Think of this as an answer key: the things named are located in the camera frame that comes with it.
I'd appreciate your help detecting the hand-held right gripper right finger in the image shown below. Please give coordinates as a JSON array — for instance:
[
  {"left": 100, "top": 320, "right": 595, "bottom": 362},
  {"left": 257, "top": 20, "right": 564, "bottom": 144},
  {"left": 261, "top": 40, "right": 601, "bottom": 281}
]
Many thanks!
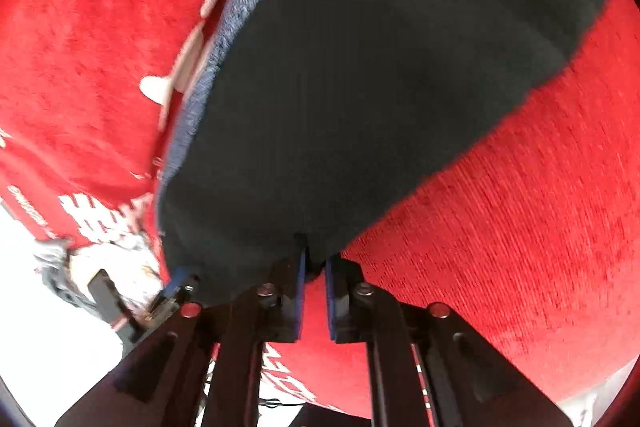
[{"left": 324, "top": 254, "right": 576, "bottom": 427}]

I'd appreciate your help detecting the dark object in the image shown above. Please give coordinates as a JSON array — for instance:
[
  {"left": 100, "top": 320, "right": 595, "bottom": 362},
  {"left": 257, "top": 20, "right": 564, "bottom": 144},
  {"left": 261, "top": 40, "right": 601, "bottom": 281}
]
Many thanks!
[{"left": 292, "top": 402, "right": 373, "bottom": 427}]

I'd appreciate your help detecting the red printed blanket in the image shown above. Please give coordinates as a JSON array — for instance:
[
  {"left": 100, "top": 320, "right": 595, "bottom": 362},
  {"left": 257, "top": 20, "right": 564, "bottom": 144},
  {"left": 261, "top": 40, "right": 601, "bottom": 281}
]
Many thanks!
[{"left": 0, "top": 0, "right": 640, "bottom": 427}]

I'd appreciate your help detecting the black pants blue patterned waistband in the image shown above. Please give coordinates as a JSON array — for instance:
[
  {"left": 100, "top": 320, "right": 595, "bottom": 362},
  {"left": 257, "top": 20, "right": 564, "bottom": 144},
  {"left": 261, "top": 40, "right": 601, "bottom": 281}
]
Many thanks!
[{"left": 155, "top": 0, "right": 618, "bottom": 308}]

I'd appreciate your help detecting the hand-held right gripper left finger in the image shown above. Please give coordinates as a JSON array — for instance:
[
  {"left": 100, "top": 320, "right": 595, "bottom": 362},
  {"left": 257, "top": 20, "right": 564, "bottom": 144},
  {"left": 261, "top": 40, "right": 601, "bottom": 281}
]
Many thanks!
[{"left": 55, "top": 234, "right": 308, "bottom": 427}]

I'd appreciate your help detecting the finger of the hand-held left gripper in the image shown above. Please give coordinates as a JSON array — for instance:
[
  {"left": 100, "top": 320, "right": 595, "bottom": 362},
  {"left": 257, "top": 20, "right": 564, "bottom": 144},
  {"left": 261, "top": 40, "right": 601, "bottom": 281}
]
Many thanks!
[{"left": 145, "top": 266, "right": 202, "bottom": 325}]

